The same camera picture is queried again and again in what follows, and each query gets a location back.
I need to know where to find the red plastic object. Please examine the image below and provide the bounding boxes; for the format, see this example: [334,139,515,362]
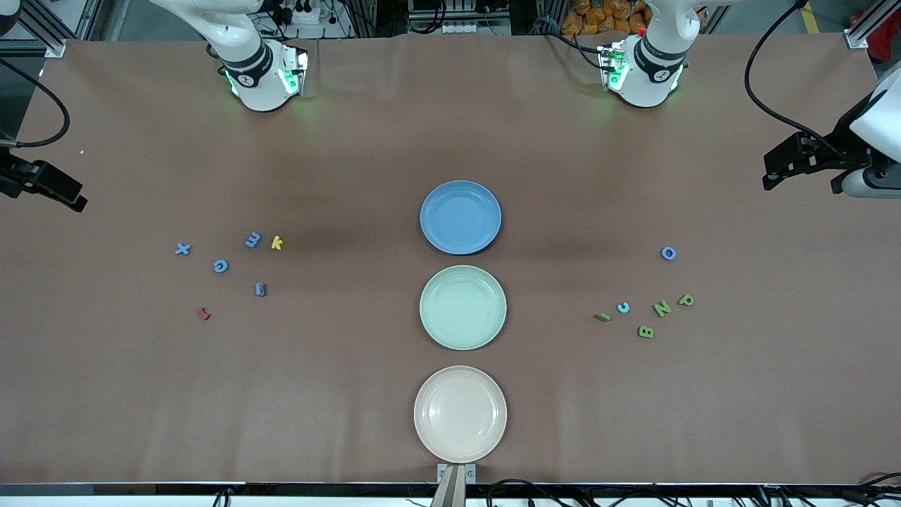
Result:
[869,28,901,64]

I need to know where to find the orange fruit pile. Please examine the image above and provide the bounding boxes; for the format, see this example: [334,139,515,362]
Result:
[561,0,652,37]

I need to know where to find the brown table cover sheet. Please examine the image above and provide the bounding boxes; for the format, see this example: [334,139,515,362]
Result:
[0,34,901,487]

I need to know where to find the white power strip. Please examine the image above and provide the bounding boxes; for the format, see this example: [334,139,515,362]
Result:
[442,21,511,35]
[282,0,326,25]

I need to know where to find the blue plate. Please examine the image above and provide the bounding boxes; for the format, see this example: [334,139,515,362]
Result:
[420,180,503,256]

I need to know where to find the light green plate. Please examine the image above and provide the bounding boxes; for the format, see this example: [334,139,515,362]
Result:
[420,265,508,351]

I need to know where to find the beige plate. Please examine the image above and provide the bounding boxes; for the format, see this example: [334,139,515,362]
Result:
[413,365,508,464]

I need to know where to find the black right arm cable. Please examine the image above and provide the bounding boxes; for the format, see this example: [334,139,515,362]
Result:
[0,58,71,149]

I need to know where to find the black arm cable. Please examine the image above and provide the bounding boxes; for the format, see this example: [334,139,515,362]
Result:
[0,58,71,149]
[744,0,849,159]

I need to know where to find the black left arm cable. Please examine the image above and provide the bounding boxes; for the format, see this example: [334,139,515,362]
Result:
[744,0,849,159]

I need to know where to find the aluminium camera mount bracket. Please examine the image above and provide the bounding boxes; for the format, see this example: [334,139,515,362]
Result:
[436,463,477,507]

